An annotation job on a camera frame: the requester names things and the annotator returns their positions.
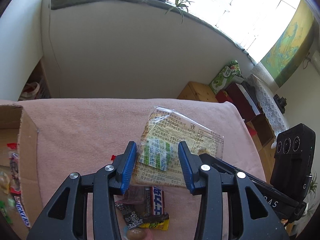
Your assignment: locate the black white candy wrapper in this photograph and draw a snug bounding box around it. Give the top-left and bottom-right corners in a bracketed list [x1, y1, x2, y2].
[115, 202, 143, 229]

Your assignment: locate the packed brown egg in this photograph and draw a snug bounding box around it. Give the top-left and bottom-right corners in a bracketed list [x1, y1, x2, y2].
[125, 228, 153, 240]

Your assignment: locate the Chinese Snickers bar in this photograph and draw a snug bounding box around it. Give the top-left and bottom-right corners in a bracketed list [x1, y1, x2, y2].
[144, 186, 165, 216]

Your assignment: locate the yellow candy packet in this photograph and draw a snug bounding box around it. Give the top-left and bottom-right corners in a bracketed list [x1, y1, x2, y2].
[138, 213, 170, 231]

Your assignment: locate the clear bread bag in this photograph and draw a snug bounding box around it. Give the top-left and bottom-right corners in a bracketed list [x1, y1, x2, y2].
[131, 106, 224, 187]

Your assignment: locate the red-sealed dried fruit bag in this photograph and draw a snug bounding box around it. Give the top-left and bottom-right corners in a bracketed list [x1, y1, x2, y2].
[116, 186, 146, 205]

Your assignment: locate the Snickers bar in box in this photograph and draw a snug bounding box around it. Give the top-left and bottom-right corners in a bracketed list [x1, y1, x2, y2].
[14, 196, 31, 228]

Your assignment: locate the red-topped snack bag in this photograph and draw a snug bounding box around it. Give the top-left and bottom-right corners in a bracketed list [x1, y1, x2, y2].
[7, 142, 21, 195]

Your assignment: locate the packed egg in box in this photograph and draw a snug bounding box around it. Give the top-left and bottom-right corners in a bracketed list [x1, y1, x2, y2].
[0, 171, 10, 194]

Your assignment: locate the cardboard box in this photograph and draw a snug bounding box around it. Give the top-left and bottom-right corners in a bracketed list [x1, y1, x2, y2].
[1, 105, 43, 239]

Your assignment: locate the dark red box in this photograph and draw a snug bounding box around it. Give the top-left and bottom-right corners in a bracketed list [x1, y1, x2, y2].
[215, 82, 261, 122]

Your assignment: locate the white lace cloth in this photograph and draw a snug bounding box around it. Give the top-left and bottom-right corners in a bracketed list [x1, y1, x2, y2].
[248, 62, 290, 149]

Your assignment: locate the wooden cabinet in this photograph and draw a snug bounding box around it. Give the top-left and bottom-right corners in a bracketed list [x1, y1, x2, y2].
[177, 81, 217, 102]

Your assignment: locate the green tissue box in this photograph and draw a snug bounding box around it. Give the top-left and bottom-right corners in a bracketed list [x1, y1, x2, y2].
[209, 60, 242, 95]

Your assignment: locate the stone window sill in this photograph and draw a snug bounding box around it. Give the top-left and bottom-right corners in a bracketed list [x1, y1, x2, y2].
[49, 0, 257, 65]

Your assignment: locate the yellow green wall map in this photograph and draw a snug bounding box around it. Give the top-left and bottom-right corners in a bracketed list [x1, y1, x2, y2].
[260, 0, 314, 88]

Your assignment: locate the white cable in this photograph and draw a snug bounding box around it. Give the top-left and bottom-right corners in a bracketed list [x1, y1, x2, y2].
[31, 0, 66, 98]

